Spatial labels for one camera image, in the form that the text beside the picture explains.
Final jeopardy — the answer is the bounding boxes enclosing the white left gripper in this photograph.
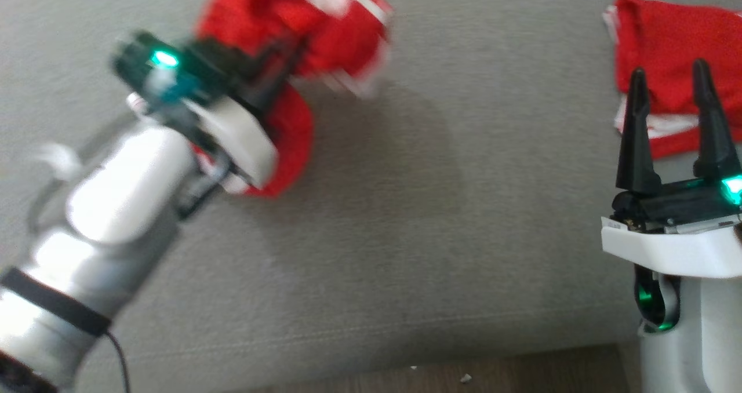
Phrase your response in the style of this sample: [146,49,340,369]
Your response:
[111,30,309,188]

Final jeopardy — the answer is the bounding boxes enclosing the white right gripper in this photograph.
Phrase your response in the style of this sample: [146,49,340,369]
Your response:
[601,58,742,279]

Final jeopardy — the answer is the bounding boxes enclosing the red and white garment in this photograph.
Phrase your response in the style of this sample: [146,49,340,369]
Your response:
[188,0,395,198]
[602,0,742,161]

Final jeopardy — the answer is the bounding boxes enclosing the grey sofa seat cushion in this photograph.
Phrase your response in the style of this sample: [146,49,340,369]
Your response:
[0,0,742,393]

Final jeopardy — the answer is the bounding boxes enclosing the thin black cable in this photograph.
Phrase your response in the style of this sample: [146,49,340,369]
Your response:
[103,330,132,393]

